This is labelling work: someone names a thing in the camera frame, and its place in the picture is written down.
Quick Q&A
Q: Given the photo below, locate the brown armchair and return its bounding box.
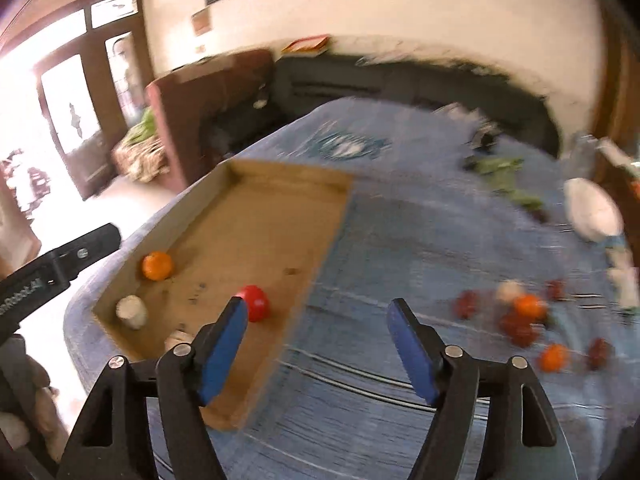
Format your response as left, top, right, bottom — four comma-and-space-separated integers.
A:
146, 49, 275, 191

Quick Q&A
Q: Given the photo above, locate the flat red box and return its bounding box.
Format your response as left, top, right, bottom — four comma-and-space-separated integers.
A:
281, 35, 332, 57

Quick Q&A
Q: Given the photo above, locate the parked motorcycle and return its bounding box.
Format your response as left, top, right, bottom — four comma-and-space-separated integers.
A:
0, 147, 56, 221

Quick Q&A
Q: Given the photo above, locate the shallow cardboard box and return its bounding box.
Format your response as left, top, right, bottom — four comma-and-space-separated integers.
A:
91, 159, 353, 432

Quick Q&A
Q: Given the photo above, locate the orange tangerine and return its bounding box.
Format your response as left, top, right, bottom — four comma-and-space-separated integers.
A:
141, 251, 175, 282
539, 344, 571, 373
515, 294, 548, 322

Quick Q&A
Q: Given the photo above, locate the clear plastic bag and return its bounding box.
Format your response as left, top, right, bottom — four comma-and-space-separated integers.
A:
355, 50, 416, 67

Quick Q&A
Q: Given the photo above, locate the white bowl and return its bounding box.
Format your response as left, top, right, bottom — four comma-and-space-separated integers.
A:
563, 177, 626, 241

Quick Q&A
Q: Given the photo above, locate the wooden partition cabinet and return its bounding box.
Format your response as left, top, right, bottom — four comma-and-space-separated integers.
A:
590, 0, 640, 196

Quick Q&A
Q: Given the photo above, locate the grey crumpled cloth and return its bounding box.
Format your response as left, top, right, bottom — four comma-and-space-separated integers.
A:
435, 102, 496, 131

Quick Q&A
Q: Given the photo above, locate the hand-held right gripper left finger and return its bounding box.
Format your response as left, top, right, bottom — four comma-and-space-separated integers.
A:
56, 296, 249, 480

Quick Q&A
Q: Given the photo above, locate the white cut radish piece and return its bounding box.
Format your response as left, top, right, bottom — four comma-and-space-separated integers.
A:
115, 295, 149, 331
164, 329, 196, 353
496, 280, 525, 305

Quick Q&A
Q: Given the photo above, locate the black leather sofa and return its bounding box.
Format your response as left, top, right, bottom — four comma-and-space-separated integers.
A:
202, 52, 561, 161

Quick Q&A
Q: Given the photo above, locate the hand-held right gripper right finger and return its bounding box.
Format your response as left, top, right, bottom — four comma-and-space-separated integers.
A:
386, 298, 571, 480

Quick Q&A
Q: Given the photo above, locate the red apple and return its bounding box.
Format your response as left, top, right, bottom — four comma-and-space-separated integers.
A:
235, 285, 272, 323

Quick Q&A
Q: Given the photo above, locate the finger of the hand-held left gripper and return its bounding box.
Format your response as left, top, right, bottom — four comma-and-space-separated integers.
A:
54, 223, 122, 286

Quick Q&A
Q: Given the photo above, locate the blue checked tablecloth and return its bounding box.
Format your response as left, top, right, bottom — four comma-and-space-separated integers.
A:
62, 97, 640, 480

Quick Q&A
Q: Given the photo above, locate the small brown wall plaque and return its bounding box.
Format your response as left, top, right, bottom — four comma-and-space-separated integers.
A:
191, 7, 212, 37

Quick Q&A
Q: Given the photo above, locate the grey beige cloth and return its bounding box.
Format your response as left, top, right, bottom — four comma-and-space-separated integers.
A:
0, 335, 68, 461

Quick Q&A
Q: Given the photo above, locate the green cloth strip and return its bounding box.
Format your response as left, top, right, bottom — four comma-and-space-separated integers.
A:
472, 156, 546, 211

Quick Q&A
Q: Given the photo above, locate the wooden glass door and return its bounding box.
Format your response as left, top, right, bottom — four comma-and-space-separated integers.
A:
30, 0, 156, 201

